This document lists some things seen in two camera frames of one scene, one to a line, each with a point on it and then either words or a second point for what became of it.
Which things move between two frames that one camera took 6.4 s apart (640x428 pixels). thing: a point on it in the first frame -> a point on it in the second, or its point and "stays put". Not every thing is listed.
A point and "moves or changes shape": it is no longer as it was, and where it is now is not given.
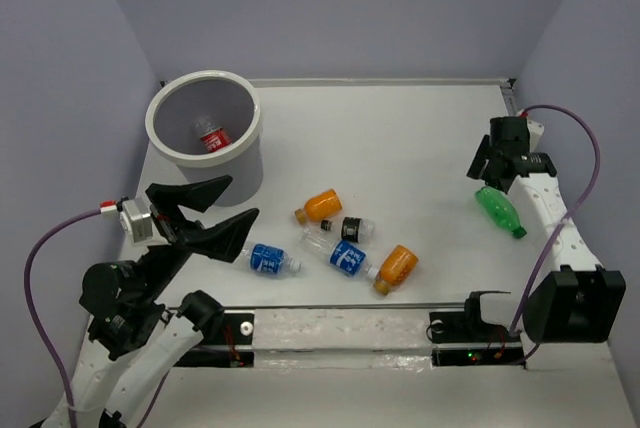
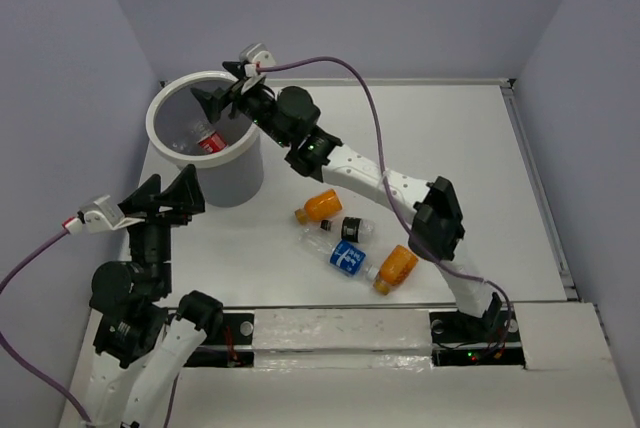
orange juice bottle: [319, 207] stays put
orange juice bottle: [395, 269] stays put
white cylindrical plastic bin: [208, 124] stays put
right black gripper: [479, 163] -> [213, 104]
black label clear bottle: [354, 229] stays put
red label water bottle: [213, 137] moves or changes shape
